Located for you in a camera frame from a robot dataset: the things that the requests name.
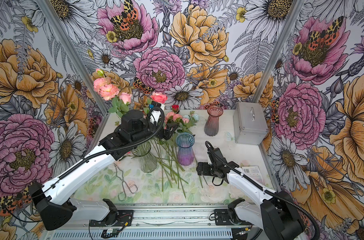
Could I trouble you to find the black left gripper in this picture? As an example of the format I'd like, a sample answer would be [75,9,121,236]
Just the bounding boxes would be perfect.
[131,115,179,144]

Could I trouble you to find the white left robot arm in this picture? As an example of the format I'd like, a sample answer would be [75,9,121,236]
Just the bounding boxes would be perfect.
[29,105,165,231]

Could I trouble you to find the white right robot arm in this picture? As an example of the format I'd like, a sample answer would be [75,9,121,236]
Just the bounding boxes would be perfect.
[197,141,305,240]

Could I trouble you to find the clear glass vase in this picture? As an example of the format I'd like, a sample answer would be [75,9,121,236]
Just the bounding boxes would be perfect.
[133,142,158,173]

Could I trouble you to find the dark pink glass vase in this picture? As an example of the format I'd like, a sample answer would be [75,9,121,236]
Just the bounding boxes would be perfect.
[204,105,224,137]

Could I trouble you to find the blue purple glass vase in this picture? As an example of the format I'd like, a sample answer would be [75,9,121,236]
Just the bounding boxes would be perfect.
[176,133,195,166]

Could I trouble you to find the red small box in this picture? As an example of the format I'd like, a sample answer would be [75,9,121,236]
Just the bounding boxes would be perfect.
[242,166,265,185]

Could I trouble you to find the floral table mat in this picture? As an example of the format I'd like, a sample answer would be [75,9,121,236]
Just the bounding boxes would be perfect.
[75,141,244,205]

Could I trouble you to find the pink flower stems on table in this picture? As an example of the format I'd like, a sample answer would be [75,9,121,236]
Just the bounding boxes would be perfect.
[152,106,201,197]

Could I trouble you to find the grey metal box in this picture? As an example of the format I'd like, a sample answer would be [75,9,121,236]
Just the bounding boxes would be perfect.
[233,102,269,145]

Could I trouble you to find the metal scissors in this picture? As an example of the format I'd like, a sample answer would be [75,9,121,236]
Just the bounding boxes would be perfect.
[115,165,138,202]

